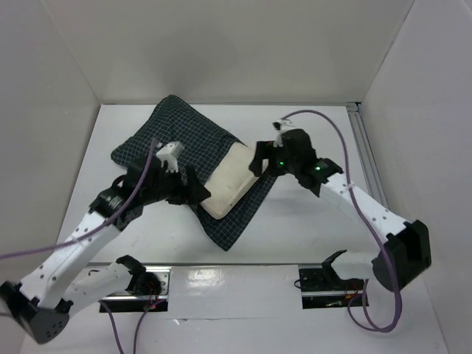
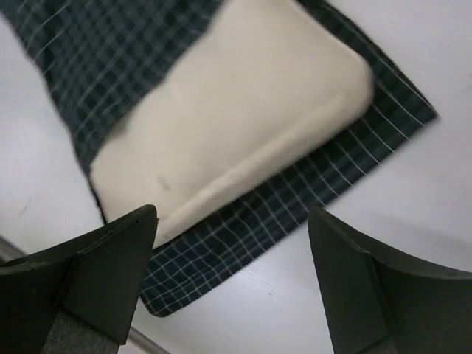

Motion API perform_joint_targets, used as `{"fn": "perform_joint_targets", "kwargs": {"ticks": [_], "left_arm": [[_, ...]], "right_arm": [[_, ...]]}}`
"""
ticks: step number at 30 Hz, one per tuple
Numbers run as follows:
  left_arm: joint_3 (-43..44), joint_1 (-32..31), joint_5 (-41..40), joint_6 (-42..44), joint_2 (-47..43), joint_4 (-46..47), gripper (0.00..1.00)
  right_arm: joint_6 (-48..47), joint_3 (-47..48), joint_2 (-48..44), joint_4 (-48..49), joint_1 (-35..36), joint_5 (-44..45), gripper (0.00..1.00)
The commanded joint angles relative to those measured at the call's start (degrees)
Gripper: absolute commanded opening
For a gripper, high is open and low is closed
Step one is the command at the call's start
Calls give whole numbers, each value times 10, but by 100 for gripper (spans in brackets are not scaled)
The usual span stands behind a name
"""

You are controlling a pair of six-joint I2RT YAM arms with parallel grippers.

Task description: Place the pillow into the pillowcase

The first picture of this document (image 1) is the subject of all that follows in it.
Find cream pillow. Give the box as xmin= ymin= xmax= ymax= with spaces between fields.
xmin=200 ymin=142 xmax=259 ymax=220

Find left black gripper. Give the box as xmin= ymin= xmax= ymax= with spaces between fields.
xmin=143 ymin=164 xmax=212 ymax=205

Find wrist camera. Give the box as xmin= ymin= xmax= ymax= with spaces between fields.
xmin=273 ymin=119 xmax=295 ymax=148
xmin=156 ymin=142 xmax=184 ymax=173

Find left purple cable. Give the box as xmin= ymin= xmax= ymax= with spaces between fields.
xmin=0 ymin=136 xmax=165 ymax=354

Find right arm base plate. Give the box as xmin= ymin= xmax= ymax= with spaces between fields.
xmin=294 ymin=266 xmax=364 ymax=309

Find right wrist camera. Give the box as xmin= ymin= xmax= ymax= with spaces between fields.
xmin=273 ymin=119 xmax=295 ymax=148

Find dark checked pillowcase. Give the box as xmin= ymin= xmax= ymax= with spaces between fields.
xmin=111 ymin=94 xmax=277 ymax=251

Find aluminium rail frame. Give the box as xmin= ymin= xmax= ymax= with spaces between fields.
xmin=346 ymin=101 xmax=406 ymax=262

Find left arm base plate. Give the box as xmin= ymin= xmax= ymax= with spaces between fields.
xmin=102 ymin=265 xmax=171 ymax=313

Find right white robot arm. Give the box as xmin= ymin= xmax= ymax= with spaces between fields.
xmin=249 ymin=128 xmax=431 ymax=291

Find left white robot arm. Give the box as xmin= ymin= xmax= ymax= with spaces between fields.
xmin=1 ymin=157 xmax=211 ymax=344

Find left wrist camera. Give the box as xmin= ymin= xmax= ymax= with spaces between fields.
xmin=156 ymin=142 xmax=184 ymax=173

